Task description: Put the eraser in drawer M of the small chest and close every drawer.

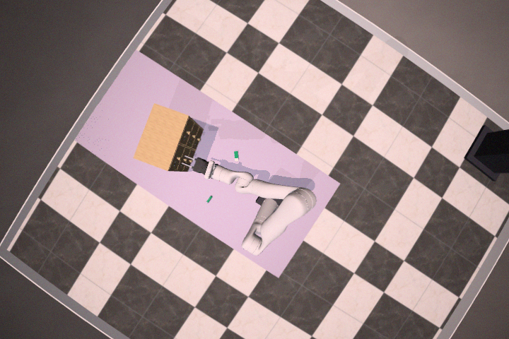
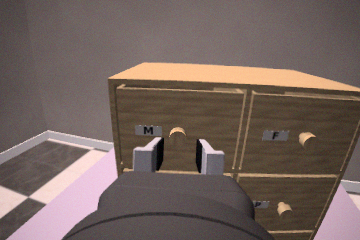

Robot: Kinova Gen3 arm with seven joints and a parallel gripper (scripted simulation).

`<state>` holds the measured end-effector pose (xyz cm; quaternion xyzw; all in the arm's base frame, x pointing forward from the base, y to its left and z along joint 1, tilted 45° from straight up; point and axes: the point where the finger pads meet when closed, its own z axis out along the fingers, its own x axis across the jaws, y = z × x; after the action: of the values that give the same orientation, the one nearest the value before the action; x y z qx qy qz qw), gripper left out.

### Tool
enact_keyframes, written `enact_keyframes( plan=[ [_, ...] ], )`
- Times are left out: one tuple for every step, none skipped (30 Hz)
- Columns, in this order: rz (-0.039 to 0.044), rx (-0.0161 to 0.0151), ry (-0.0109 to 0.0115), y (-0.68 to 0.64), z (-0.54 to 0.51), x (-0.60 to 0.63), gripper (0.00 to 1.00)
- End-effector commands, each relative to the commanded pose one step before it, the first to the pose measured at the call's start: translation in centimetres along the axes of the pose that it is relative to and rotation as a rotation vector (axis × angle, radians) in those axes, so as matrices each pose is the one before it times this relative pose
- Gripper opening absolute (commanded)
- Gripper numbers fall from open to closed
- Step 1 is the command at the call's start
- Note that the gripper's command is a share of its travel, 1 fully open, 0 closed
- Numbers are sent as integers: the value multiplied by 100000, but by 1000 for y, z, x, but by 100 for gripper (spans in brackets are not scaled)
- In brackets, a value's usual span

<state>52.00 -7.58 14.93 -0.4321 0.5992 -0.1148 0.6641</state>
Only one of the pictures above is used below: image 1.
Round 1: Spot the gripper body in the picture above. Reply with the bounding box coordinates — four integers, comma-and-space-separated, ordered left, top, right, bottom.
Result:
193, 157, 225, 181

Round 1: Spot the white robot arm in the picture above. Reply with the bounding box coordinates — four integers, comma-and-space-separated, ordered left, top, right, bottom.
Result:
219, 168, 317, 256

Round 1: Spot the small wooden chest of drawers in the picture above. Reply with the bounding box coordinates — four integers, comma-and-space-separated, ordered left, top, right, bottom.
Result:
134, 103, 203, 172

